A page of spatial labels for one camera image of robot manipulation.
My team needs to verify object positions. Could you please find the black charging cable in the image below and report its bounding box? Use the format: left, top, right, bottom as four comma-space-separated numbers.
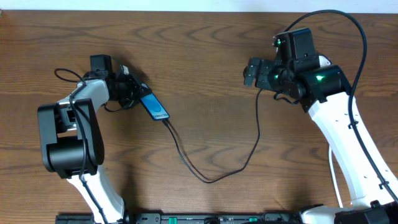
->
161, 88, 264, 184

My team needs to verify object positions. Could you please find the blue Galaxy smartphone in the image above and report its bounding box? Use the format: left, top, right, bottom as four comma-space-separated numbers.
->
140, 93, 170, 121

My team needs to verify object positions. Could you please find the white USB charger adapter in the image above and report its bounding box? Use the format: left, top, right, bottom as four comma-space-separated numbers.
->
318, 54, 332, 67

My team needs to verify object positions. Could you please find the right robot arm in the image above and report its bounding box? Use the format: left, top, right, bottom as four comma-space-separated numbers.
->
243, 28, 397, 223

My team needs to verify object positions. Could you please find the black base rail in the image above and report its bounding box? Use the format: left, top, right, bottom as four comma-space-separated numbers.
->
54, 212, 302, 224

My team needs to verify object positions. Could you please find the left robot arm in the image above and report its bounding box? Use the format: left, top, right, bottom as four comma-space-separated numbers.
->
37, 54, 152, 223

